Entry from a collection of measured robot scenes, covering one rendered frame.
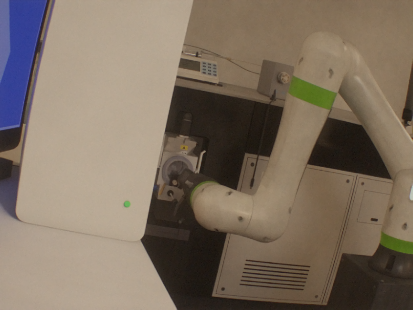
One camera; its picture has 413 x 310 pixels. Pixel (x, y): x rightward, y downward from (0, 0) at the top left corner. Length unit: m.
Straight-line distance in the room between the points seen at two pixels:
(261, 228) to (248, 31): 1.76
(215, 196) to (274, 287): 0.74
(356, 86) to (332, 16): 1.71
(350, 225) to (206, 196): 0.82
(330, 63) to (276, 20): 1.75
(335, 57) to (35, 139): 1.33
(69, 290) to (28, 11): 0.25
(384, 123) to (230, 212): 0.45
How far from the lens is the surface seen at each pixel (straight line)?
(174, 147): 2.11
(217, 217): 1.70
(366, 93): 1.84
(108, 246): 0.41
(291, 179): 1.74
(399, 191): 1.65
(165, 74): 0.41
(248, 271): 2.33
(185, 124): 2.11
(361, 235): 2.45
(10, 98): 0.52
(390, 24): 3.68
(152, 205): 2.21
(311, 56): 1.69
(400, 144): 1.82
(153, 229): 2.22
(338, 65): 1.70
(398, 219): 1.65
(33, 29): 0.54
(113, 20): 0.40
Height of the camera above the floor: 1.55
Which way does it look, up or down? 8 degrees down
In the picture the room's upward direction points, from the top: 12 degrees clockwise
